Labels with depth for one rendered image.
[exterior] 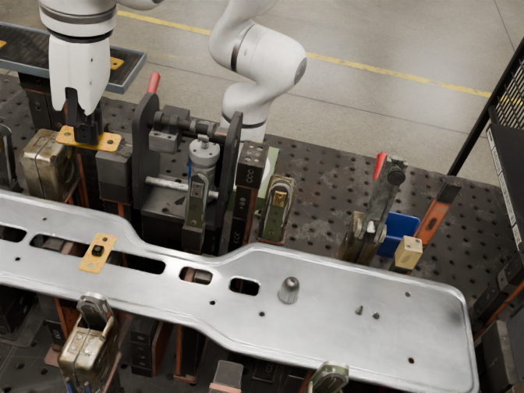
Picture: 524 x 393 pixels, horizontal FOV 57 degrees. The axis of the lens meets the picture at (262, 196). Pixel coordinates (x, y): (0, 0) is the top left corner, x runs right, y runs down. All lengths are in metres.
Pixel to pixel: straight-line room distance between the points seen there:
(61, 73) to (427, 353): 0.69
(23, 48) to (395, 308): 0.88
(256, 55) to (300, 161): 0.56
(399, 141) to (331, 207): 1.63
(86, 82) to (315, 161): 1.07
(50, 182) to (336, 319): 0.59
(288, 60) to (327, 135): 1.84
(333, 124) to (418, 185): 1.44
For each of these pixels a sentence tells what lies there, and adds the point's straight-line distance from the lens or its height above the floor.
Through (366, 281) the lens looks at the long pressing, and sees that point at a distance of 0.93.
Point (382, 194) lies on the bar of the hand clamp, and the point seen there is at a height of 1.14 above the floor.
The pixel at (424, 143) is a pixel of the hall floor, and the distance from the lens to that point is 3.11.
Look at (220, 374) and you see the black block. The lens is 0.79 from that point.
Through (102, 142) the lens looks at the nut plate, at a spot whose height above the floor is 1.24.
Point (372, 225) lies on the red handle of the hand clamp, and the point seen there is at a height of 1.07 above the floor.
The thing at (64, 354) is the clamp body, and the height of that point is 1.05.
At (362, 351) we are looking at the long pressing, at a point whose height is 1.00.
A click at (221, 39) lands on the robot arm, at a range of 1.12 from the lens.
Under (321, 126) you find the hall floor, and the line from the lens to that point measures 2.96.
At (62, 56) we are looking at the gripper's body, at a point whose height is 1.40.
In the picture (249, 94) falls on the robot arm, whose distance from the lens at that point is 1.18.
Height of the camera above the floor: 1.71
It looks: 45 degrees down
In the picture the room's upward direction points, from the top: 11 degrees clockwise
